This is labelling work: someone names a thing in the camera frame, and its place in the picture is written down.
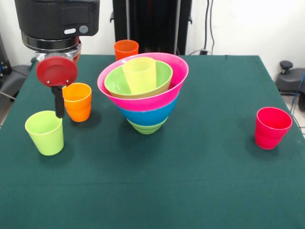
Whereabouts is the magenta plastic cup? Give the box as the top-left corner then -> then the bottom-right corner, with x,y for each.
254,107 -> 293,150

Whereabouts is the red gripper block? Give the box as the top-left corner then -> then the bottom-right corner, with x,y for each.
35,39 -> 83,119

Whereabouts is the blue plastic bowl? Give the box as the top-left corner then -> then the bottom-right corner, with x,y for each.
115,92 -> 179,126

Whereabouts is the yellow plastic cup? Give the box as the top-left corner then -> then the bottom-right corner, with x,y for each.
122,57 -> 157,94

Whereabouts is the light green plastic cup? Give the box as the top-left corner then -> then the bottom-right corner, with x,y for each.
25,110 -> 64,156

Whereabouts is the black equipment box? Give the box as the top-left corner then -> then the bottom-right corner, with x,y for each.
0,33 -> 11,74

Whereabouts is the dark green tablecloth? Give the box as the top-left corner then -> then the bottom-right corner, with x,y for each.
0,54 -> 305,229

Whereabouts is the orange plastic cup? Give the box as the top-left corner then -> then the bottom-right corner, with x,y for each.
62,83 -> 92,123

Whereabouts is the grey base with black knob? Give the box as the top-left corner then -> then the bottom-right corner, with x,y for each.
276,61 -> 305,96

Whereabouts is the large pink plastic bowl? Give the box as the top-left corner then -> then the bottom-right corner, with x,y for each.
97,52 -> 190,113

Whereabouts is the red-orange plastic cup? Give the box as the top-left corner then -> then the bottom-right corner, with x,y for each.
114,40 -> 140,61

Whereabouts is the black wall cable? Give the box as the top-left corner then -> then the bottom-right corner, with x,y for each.
205,0 -> 215,54

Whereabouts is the large green plastic bowl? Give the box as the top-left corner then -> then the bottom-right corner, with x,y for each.
104,60 -> 173,99

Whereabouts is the small green plastic bowl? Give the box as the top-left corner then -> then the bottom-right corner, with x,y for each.
126,118 -> 169,135

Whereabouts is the grey rounded base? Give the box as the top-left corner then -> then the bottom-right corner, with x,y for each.
0,64 -> 31,98

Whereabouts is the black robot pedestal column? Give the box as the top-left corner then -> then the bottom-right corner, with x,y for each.
110,0 -> 193,55

